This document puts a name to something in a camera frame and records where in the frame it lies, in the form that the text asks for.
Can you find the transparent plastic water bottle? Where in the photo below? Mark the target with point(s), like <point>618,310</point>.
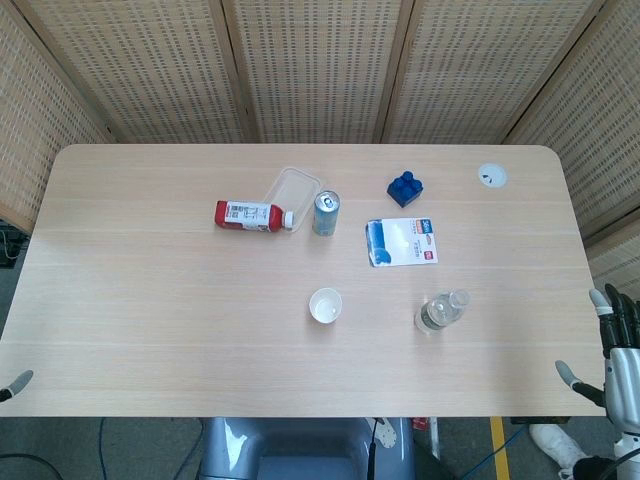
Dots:
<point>435,315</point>

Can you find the woven bamboo screen panel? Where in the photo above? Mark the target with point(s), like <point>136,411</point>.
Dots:
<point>600,125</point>
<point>30,125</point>
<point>490,65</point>
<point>320,65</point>
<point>150,65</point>

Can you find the white perforated disc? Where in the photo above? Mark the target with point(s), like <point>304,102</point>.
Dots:
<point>386,436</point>

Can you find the small red object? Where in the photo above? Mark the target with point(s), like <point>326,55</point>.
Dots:
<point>421,423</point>

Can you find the left black grey robot hand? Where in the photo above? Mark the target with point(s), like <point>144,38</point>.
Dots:
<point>20,381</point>

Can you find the blue toy building block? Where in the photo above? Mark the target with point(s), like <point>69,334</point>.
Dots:
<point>404,191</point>

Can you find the red juice bottle white label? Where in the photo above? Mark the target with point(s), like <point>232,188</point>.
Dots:
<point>245,216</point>

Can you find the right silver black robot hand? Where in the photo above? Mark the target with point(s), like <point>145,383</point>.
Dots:
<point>622,380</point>

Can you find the grey metal table leg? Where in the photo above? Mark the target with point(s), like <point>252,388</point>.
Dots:
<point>434,437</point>

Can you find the white shoe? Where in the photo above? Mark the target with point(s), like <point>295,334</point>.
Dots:
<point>552,442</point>

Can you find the white paper cup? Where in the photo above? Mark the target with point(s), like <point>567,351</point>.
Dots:
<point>325,306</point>

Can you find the blue white flat package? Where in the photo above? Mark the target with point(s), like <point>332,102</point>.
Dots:
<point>400,242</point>

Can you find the light blue drink can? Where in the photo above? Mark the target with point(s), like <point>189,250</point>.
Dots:
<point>325,217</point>

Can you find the clear plastic container lid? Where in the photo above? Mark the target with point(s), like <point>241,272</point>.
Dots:
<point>292,187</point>

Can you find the grey robot torso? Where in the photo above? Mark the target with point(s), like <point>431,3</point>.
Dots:
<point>300,450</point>

